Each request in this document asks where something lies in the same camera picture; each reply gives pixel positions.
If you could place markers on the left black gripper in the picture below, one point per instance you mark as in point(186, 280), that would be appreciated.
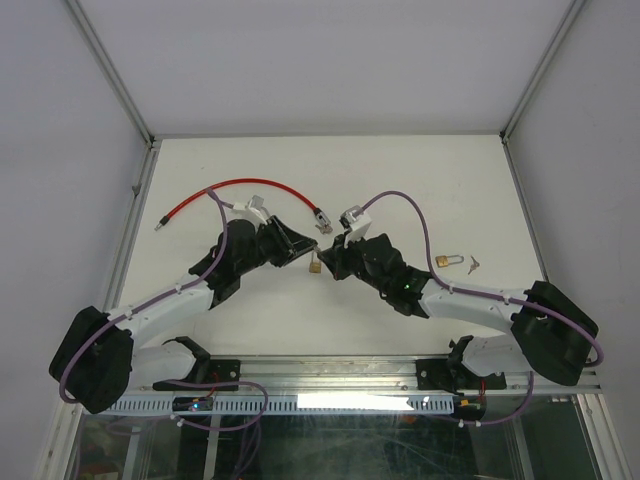
point(289, 244)

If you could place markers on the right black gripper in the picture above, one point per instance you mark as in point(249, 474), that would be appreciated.
point(335, 258)

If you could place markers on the small brass padlock long shackle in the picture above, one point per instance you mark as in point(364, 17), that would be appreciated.
point(315, 265)

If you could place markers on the silver key pair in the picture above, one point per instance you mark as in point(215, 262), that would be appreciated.
point(324, 228)

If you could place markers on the silver keys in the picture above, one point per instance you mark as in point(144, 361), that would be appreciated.
point(474, 265)

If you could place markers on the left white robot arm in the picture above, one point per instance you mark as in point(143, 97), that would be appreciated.
point(107, 354)

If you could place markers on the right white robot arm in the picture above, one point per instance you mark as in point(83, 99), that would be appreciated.
point(538, 329)

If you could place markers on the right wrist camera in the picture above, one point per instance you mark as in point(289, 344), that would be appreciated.
point(356, 222)

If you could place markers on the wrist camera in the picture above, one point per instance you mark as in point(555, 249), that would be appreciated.
point(253, 210)
point(356, 222)

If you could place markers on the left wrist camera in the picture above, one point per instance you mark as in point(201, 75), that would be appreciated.
point(253, 210)

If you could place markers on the aluminium mounting rail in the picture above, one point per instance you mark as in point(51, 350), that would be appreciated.
point(391, 374)

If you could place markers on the white slotted cable duct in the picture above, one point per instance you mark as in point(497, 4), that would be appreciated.
point(298, 404)

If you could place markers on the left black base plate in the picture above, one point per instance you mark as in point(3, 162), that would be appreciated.
point(220, 377)

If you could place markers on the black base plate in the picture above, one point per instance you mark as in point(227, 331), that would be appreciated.
point(220, 377)
point(435, 374)

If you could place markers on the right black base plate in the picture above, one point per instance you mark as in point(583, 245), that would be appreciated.
point(435, 374)

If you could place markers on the left aluminium frame post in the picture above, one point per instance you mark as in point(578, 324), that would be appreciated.
point(91, 39)

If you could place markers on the aluminium frame post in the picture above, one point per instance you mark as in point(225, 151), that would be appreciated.
point(91, 39)
point(561, 32)

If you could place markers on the right aluminium frame post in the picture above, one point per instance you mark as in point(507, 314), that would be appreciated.
point(561, 32)

